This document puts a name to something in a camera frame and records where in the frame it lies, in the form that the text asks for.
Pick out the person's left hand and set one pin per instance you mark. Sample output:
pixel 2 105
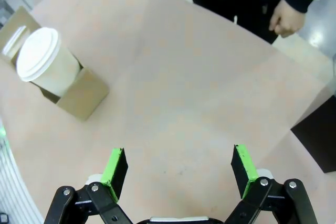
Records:
pixel 287 19

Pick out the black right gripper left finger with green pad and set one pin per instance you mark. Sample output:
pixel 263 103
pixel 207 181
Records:
pixel 115 171

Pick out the white paper cup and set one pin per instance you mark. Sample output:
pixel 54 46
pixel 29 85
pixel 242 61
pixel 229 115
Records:
pixel 60 74

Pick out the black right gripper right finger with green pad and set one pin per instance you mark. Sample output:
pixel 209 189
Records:
pixel 244 171

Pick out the white plastic cup lid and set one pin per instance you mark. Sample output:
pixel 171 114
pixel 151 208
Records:
pixel 36 53

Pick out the white ribbed panel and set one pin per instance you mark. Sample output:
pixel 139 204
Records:
pixel 15 182

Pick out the brown cardboard cup carrier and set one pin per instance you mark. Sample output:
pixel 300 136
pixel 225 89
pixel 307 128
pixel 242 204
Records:
pixel 84 95

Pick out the dark brown box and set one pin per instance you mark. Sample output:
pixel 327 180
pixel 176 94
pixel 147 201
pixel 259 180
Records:
pixel 317 137

